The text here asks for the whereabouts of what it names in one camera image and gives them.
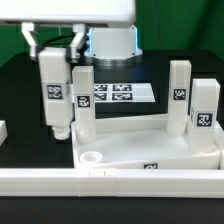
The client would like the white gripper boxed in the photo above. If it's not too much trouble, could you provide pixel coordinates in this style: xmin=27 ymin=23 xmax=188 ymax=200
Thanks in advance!
xmin=0 ymin=0 xmax=136 ymax=63

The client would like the white desk top tray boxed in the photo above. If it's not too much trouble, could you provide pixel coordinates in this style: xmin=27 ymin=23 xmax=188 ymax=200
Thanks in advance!
xmin=72 ymin=114 xmax=220 ymax=170

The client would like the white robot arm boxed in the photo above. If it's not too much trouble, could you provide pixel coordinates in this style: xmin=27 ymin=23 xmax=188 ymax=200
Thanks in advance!
xmin=0 ymin=0 xmax=142 ymax=63

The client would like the white block left edge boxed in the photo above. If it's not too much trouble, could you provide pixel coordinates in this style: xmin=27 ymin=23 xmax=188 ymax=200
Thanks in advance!
xmin=0 ymin=120 xmax=8 ymax=146

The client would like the black cable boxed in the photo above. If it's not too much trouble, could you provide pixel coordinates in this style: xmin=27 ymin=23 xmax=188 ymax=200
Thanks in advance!
xmin=43 ymin=33 xmax=76 ymax=48

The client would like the white marker base plate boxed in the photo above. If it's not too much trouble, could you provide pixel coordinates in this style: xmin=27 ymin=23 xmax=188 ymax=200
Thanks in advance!
xmin=94 ymin=83 xmax=155 ymax=103

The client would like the white front rail fence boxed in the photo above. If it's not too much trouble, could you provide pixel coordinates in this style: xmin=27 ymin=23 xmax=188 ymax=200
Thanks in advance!
xmin=0 ymin=168 xmax=224 ymax=198

